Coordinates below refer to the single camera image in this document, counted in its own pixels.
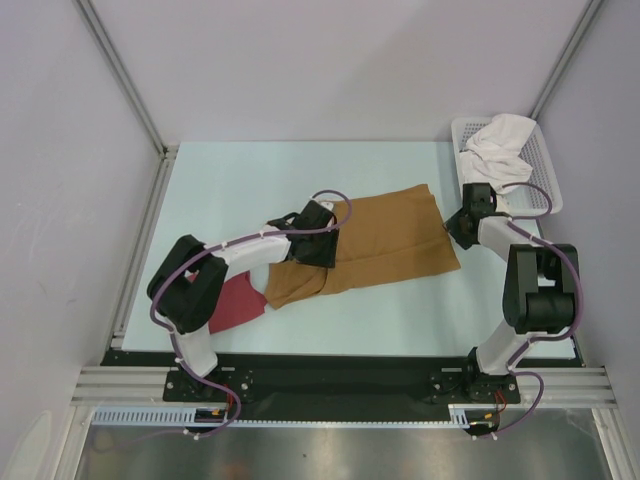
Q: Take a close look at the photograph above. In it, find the tan tank top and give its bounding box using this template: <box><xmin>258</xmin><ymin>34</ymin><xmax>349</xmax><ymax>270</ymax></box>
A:
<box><xmin>264</xmin><ymin>184</ymin><xmax>460</xmax><ymax>309</ymax></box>

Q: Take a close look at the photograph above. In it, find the white plastic basket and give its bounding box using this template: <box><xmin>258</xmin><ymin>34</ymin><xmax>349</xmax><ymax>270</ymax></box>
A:
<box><xmin>451</xmin><ymin>117</ymin><xmax>563</xmax><ymax>217</ymax></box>

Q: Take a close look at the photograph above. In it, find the white cable duct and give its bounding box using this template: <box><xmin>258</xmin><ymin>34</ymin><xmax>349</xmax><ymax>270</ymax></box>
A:
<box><xmin>91</xmin><ymin>406</ymin><xmax>481</xmax><ymax>429</ymax></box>

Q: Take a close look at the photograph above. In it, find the right aluminium frame post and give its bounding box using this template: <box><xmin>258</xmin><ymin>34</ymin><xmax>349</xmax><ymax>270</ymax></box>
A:
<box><xmin>529</xmin><ymin>0</ymin><xmax>608</xmax><ymax>121</ymax></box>

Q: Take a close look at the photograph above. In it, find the aluminium frame post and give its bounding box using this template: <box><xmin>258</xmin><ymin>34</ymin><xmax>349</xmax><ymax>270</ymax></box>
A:
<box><xmin>529</xmin><ymin>0</ymin><xmax>608</xmax><ymax>121</ymax></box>
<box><xmin>73</xmin><ymin>0</ymin><xmax>178</xmax><ymax>350</ymax></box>

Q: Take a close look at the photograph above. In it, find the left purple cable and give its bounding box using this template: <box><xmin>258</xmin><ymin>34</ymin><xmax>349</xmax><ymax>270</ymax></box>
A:
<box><xmin>94</xmin><ymin>188</ymin><xmax>354</xmax><ymax>454</ymax></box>

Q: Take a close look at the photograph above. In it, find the red tank top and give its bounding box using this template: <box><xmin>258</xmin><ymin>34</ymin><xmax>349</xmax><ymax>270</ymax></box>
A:
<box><xmin>208</xmin><ymin>272</ymin><xmax>267</xmax><ymax>334</ymax></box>

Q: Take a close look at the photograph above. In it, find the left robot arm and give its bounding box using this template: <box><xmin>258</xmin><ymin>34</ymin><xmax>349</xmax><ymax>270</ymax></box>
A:
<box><xmin>146</xmin><ymin>198</ymin><xmax>341</xmax><ymax>404</ymax></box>

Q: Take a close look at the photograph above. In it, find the left aluminium frame post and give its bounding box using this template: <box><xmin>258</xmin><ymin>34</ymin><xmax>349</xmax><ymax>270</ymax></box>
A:
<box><xmin>73</xmin><ymin>0</ymin><xmax>178</xmax><ymax>350</ymax></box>

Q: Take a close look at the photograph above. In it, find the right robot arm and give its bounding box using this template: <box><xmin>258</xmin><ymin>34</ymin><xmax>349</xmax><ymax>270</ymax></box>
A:
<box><xmin>445</xmin><ymin>183</ymin><xmax>583</xmax><ymax>403</ymax></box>

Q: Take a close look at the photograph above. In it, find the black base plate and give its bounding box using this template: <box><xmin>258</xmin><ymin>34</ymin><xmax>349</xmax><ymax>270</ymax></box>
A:
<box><xmin>99</xmin><ymin>349</ymin><xmax>584</xmax><ymax>424</ymax></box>

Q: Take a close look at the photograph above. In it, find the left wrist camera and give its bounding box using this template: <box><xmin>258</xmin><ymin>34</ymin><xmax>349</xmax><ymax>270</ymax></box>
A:
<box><xmin>316</xmin><ymin>200</ymin><xmax>334</xmax><ymax>211</ymax></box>

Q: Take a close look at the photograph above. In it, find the white tank top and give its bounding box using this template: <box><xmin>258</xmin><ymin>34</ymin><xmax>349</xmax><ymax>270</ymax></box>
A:
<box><xmin>459</xmin><ymin>114</ymin><xmax>537</xmax><ymax>195</ymax></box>

